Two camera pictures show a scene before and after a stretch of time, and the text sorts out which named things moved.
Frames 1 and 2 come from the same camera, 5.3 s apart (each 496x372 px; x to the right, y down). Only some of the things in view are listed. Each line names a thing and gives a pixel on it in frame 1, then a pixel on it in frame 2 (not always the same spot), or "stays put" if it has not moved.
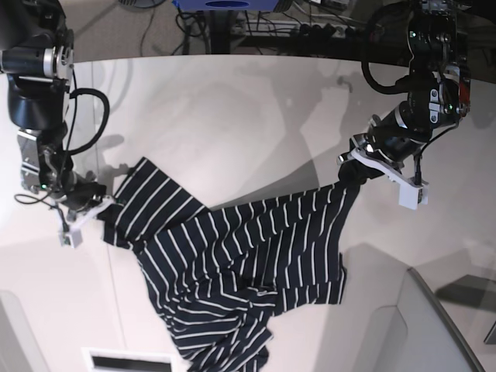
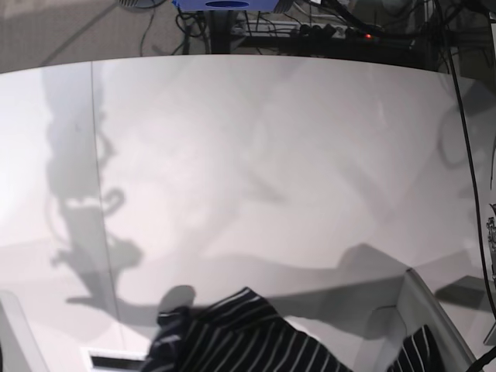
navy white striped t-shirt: (220, 277) to (241, 332)
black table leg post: (220, 32) stays put
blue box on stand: (226, 5) stays put
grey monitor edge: (434, 342) stays put
